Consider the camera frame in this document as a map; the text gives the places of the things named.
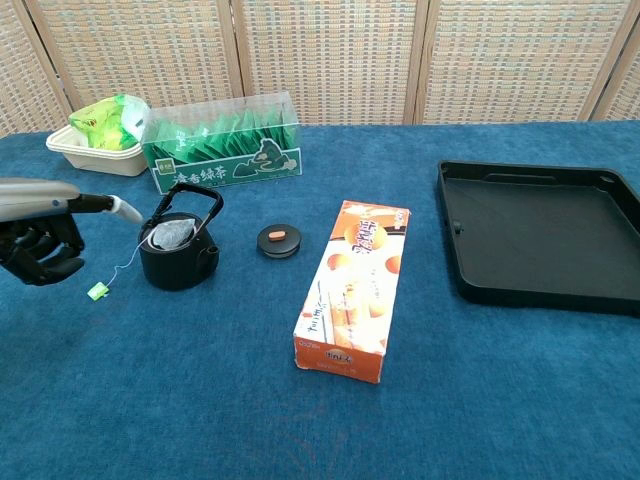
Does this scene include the green snack packet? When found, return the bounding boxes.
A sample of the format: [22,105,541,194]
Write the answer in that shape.
[68,93,150,151]

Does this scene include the orange snack box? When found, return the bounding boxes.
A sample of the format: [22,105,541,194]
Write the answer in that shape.
[292,199,412,385]

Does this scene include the black square tray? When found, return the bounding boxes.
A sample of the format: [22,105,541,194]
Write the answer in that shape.
[436,159,640,318]

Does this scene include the beige paper food container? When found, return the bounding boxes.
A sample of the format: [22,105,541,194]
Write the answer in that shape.
[45,124,149,178]

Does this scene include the pyramid tea bag with string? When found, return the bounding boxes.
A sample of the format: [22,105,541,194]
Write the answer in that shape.
[87,216,197,302]

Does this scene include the blue felt table cover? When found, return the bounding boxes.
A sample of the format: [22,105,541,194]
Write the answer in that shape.
[0,119,640,480]

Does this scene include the woven wooden folding screen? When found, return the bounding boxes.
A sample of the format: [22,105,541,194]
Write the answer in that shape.
[0,0,640,140]

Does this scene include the small black teapot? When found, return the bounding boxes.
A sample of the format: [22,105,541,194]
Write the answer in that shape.
[137,182,225,292]

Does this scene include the black teapot lid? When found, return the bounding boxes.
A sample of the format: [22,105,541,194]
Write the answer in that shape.
[256,223,303,260]

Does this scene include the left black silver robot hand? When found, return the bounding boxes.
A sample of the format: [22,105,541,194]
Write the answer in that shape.
[0,177,145,287]

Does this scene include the clear green tea box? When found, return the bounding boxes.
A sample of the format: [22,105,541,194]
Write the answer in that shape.
[141,91,303,196]

